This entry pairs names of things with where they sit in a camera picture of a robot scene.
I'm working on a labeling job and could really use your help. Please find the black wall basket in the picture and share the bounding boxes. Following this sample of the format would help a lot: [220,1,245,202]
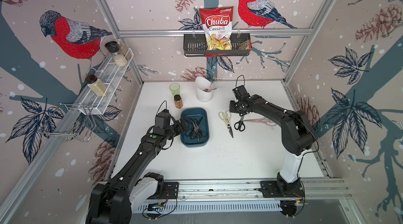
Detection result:
[183,34,251,57]

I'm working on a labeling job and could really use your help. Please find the pale spice jar lying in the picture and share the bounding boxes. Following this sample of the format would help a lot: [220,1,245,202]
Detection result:
[85,75,108,98]

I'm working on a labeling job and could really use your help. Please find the green glass cup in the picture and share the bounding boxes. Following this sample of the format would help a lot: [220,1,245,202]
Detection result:
[169,83,181,96]

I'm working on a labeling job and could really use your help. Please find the metal wire rack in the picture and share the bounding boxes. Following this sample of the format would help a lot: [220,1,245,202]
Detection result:
[36,103,97,143]

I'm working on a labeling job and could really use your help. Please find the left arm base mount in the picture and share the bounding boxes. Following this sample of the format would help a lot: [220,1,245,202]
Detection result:
[149,173,179,200]

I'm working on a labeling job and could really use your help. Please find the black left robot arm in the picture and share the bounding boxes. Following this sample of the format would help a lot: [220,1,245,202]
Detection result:
[86,109,188,224]

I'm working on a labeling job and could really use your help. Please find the black scissors with steel blades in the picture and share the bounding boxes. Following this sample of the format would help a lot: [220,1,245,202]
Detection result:
[234,114,246,132]

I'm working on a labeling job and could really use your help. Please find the glass jar behind on shelf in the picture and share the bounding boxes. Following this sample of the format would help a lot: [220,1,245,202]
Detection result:
[116,39,131,60]

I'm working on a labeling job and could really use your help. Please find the white wire wall shelf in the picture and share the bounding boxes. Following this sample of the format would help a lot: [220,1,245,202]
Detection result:
[78,49,134,115]

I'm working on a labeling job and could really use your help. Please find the cream handled scissors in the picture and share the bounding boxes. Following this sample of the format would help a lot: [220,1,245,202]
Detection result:
[218,111,234,138]

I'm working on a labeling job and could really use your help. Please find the teal storage box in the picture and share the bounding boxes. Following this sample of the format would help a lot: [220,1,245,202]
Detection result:
[181,107,209,147]

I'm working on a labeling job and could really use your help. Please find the orange spice jar black lid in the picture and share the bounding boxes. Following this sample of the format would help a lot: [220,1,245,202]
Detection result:
[174,94,183,109]

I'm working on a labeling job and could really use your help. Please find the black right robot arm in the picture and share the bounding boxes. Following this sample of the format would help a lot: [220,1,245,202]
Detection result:
[229,85,317,184]

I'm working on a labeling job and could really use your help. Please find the white utensil holder cup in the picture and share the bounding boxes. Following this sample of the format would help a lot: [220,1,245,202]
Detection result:
[195,77,213,102]

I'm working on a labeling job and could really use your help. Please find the red Chuba chips bag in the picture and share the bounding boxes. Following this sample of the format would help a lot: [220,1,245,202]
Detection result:
[199,7,233,50]

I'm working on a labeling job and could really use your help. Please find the fork in holder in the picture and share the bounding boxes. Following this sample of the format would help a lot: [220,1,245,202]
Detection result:
[203,81,215,92]

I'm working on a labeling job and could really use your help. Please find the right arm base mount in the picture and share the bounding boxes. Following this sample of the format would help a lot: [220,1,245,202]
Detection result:
[258,178,305,198]

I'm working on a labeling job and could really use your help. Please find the pink handled scissors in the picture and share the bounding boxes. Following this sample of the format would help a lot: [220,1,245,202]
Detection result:
[244,117,277,127]

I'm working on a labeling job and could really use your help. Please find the small black scissors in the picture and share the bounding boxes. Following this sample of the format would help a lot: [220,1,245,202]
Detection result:
[189,120,207,140]

